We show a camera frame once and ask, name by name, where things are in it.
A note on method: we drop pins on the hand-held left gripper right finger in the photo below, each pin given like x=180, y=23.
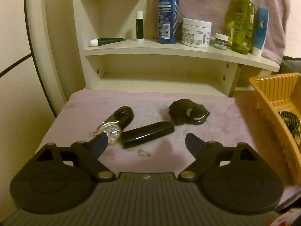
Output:
x=191, y=143

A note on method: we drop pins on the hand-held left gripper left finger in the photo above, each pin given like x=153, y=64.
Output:
x=101, y=143

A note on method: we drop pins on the yellow ribbed plastic tray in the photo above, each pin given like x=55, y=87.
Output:
x=277, y=91

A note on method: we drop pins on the pink fleece mat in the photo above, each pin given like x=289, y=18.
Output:
x=94, y=103

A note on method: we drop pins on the black oblong case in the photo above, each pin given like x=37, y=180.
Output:
x=145, y=134

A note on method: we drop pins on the cream wooden shelf unit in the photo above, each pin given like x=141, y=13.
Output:
x=152, y=49

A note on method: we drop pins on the dark green tube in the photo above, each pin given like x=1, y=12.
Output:
x=110, y=41

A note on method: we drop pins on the small green label jar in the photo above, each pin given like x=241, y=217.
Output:
x=221, y=42

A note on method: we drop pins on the white cream jar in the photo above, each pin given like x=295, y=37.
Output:
x=196, y=35

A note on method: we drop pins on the white and green balm stick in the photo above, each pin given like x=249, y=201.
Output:
x=139, y=26

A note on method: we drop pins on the red and white packet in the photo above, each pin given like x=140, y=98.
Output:
x=291, y=219

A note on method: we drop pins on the grey cushion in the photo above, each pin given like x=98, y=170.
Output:
x=292, y=64

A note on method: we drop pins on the blue bottle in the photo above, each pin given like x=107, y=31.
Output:
x=167, y=16

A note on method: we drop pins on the green spray bottle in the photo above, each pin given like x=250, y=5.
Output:
x=241, y=23

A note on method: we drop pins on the white and blue tube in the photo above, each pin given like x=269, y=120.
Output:
x=260, y=33

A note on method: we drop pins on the mauve hanging blanket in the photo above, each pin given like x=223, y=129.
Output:
x=211, y=0

